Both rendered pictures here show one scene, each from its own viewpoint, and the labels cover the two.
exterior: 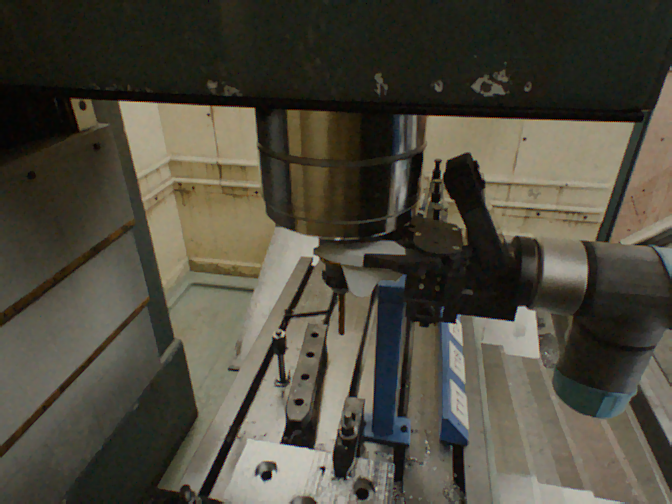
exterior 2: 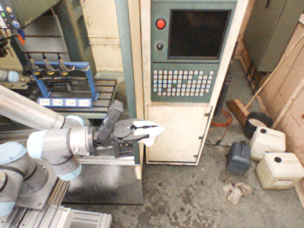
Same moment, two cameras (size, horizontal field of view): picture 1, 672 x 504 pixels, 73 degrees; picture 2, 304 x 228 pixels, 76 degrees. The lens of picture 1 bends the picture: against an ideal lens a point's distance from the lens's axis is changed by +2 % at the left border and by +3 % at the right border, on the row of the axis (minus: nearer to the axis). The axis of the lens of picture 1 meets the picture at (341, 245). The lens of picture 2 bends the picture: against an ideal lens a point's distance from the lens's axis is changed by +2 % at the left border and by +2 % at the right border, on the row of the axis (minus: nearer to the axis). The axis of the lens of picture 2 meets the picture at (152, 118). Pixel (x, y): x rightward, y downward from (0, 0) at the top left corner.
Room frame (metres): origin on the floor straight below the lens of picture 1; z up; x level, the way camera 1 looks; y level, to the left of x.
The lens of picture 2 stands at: (1.28, -1.60, 1.98)
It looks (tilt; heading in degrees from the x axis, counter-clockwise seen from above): 45 degrees down; 81
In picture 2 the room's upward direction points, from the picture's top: straight up
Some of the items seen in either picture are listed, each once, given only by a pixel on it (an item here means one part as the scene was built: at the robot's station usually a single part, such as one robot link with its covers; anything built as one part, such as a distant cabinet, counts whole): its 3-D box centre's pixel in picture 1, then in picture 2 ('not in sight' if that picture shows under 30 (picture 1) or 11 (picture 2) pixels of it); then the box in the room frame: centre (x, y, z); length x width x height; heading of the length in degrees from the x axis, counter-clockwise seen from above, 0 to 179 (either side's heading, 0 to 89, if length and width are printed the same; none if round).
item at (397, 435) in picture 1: (386, 369); (39, 81); (0.56, -0.08, 1.05); 0.10 x 0.05 x 0.30; 79
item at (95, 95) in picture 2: not in sight; (91, 82); (0.99, -0.16, 1.05); 0.10 x 0.05 x 0.30; 79
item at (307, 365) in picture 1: (308, 377); (59, 82); (0.66, 0.07, 0.93); 0.26 x 0.05 x 0.06; 174
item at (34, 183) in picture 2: not in sight; (25, 174); (0.80, -1.09, 1.21); 0.15 x 0.15 x 0.10
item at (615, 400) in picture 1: (596, 350); not in sight; (0.38, -0.28, 1.25); 0.11 x 0.08 x 0.11; 165
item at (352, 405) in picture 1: (348, 443); (34, 85); (0.47, -0.01, 0.97); 0.13 x 0.03 x 0.15; 169
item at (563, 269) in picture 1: (546, 272); not in sight; (0.38, -0.21, 1.35); 0.08 x 0.05 x 0.08; 169
